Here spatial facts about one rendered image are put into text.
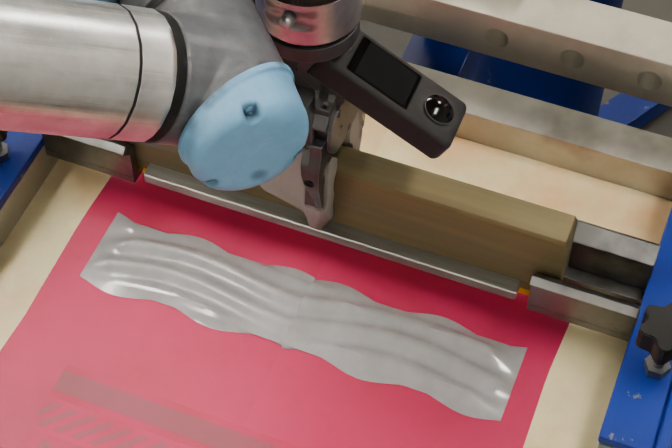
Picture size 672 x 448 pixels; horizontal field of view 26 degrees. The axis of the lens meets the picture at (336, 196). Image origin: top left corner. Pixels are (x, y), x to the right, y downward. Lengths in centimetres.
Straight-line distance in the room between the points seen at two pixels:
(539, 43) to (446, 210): 22
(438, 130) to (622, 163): 25
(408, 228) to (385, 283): 6
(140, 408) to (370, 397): 18
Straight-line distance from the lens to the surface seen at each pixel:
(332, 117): 105
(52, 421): 114
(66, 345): 117
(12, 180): 122
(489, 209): 110
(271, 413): 112
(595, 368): 116
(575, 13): 128
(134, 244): 121
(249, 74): 80
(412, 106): 104
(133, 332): 117
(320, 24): 98
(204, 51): 80
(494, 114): 126
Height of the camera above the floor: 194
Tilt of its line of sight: 52 degrees down
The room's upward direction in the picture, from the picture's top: straight up
